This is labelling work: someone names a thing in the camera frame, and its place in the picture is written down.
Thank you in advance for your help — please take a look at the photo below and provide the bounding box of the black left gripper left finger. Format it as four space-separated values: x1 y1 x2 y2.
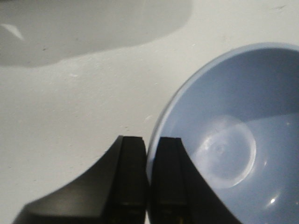
14 136 148 224

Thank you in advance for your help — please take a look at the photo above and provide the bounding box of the blue bowl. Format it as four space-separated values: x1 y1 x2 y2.
147 43 299 224

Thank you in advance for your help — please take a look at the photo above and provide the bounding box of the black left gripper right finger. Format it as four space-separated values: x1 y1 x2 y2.
149 137 240 224

